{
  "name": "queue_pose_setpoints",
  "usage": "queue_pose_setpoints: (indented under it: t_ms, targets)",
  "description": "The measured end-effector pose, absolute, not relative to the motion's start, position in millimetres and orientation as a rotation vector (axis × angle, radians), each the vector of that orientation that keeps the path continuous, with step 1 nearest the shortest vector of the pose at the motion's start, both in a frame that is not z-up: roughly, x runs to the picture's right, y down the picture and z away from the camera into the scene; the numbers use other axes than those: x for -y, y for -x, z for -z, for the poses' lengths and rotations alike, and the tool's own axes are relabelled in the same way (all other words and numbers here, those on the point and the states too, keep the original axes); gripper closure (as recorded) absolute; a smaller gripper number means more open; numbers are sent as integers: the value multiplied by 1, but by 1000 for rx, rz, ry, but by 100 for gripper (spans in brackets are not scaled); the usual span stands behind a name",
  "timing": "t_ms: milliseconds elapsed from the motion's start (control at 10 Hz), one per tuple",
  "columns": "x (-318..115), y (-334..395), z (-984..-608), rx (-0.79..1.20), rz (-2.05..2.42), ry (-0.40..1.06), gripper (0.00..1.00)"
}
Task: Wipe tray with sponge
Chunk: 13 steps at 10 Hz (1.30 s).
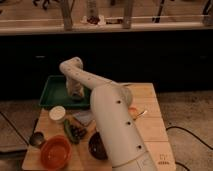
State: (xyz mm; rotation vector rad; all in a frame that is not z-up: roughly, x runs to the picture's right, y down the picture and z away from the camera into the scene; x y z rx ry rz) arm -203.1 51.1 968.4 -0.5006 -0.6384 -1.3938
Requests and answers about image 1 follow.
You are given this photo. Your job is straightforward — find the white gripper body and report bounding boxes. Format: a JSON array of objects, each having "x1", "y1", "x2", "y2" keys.
[{"x1": 66, "y1": 78, "x2": 84, "y2": 100}]

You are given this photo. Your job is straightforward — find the green cucumber toy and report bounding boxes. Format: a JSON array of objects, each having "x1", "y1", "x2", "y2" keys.
[{"x1": 63, "y1": 119, "x2": 79, "y2": 144}]

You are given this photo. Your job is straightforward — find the black cable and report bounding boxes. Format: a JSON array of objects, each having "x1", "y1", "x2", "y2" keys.
[{"x1": 165, "y1": 125, "x2": 213, "y2": 171}]

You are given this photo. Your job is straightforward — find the green plastic tray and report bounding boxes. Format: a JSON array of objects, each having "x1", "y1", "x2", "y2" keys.
[{"x1": 39, "y1": 75, "x2": 90, "y2": 109}]

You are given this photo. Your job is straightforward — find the orange handled utensil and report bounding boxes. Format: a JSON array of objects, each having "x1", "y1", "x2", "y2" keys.
[{"x1": 129, "y1": 107, "x2": 147, "y2": 120}]

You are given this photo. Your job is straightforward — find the dark purple grapes toy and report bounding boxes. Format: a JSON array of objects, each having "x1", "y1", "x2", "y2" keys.
[{"x1": 70, "y1": 125, "x2": 87, "y2": 139}]

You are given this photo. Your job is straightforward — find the dark brown bowl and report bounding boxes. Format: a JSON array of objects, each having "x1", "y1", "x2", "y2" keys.
[{"x1": 88, "y1": 132, "x2": 108, "y2": 160}]

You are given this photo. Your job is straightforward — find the white round container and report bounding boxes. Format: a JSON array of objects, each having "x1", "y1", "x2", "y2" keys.
[{"x1": 49, "y1": 106, "x2": 66, "y2": 123}]

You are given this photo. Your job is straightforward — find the orange plastic bowl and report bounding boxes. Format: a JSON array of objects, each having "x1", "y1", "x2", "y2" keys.
[{"x1": 40, "y1": 135, "x2": 72, "y2": 171}]

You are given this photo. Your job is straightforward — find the wooden table leg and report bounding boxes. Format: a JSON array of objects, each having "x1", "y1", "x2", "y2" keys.
[
  {"x1": 60, "y1": 0, "x2": 72, "y2": 31},
  {"x1": 122, "y1": 0, "x2": 134, "y2": 29}
]

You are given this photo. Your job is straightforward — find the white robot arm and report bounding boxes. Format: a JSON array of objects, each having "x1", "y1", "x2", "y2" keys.
[{"x1": 59, "y1": 57, "x2": 157, "y2": 171}]

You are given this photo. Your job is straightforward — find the wooden table leg left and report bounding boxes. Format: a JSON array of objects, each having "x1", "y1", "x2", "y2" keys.
[{"x1": 60, "y1": 0, "x2": 72, "y2": 31}]

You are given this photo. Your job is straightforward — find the wooden table leg right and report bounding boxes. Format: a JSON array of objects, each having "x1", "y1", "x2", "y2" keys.
[{"x1": 122, "y1": 0, "x2": 134, "y2": 29}]

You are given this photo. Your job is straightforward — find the grey sponge cloth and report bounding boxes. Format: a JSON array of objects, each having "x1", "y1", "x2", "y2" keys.
[{"x1": 73, "y1": 110, "x2": 94, "y2": 126}]

